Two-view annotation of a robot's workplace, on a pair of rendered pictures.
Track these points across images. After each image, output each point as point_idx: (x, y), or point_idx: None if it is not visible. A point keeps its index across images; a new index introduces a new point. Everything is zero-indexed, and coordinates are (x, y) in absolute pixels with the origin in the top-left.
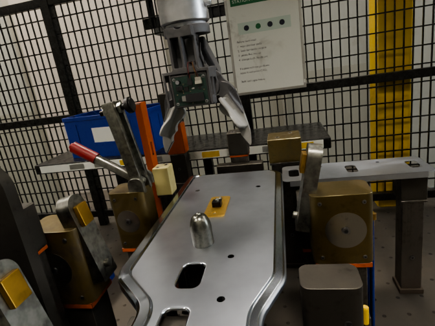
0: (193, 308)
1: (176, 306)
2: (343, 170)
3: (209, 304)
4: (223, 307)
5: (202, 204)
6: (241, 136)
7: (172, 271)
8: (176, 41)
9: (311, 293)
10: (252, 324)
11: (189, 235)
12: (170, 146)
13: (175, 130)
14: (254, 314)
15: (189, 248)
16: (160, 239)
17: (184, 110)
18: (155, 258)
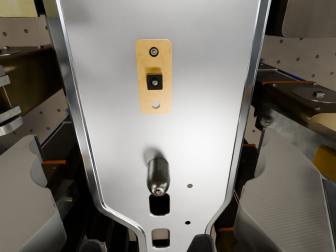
0: (171, 229)
1: (159, 228)
2: None
3: (181, 226)
4: (190, 227)
5: (125, 67)
6: (258, 151)
7: (142, 203)
8: None
9: None
10: (207, 232)
11: (137, 153)
12: (43, 152)
13: (44, 186)
14: (208, 227)
15: (146, 176)
16: (104, 161)
17: (53, 238)
18: (117, 188)
